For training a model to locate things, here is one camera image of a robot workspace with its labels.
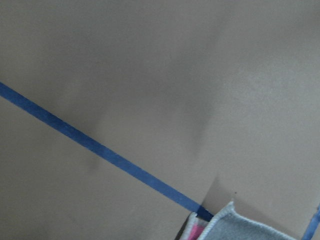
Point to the pink towel with white trim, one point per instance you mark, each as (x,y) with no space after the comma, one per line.
(227,224)

